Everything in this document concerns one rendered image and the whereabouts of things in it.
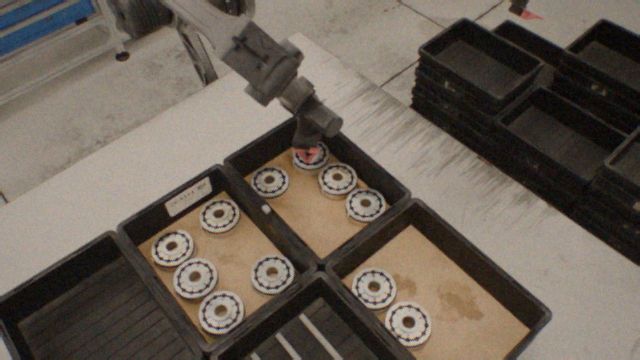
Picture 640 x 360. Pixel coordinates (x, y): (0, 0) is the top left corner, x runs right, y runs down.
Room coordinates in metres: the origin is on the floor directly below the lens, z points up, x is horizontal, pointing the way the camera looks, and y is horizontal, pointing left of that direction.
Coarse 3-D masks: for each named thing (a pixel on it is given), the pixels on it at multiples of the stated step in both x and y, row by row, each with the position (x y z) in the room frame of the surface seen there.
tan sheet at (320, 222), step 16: (272, 160) 0.93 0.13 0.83; (288, 160) 0.93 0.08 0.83; (336, 160) 0.93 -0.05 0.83; (288, 176) 0.88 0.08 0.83; (304, 176) 0.87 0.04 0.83; (288, 192) 0.82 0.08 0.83; (304, 192) 0.82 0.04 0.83; (288, 208) 0.77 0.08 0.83; (304, 208) 0.77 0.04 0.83; (320, 208) 0.77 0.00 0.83; (336, 208) 0.77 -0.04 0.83; (304, 224) 0.72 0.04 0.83; (320, 224) 0.72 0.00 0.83; (336, 224) 0.72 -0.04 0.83; (352, 224) 0.72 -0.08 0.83; (304, 240) 0.67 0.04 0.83; (320, 240) 0.67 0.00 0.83; (336, 240) 0.67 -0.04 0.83; (320, 256) 0.63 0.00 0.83
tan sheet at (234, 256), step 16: (224, 192) 0.83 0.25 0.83; (176, 224) 0.73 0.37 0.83; (192, 224) 0.73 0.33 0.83; (240, 224) 0.73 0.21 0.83; (208, 240) 0.68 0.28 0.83; (224, 240) 0.68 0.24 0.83; (240, 240) 0.68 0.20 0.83; (256, 240) 0.68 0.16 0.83; (144, 256) 0.64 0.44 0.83; (208, 256) 0.64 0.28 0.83; (224, 256) 0.64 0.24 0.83; (240, 256) 0.63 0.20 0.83; (256, 256) 0.63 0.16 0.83; (160, 272) 0.60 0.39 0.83; (224, 272) 0.59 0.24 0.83; (240, 272) 0.59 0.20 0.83; (224, 288) 0.55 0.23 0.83; (240, 288) 0.55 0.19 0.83; (192, 304) 0.51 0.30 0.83; (256, 304) 0.51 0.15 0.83; (192, 320) 0.47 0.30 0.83; (208, 336) 0.44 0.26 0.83
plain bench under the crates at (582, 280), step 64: (320, 64) 1.47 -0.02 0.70; (192, 128) 1.18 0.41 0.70; (256, 128) 1.17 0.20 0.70; (384, 128) 1.16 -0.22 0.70; (64, 192) 0.94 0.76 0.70; (128, 192) 0.93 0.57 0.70; (448, 192) 0.90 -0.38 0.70; (512, 192) 0.89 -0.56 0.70; (0, 256) 0.73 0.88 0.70; (64, 256) 0.72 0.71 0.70; (512, 256) 0.68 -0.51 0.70; (576, 256) 0.67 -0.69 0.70; (576, 320) 0.50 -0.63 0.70
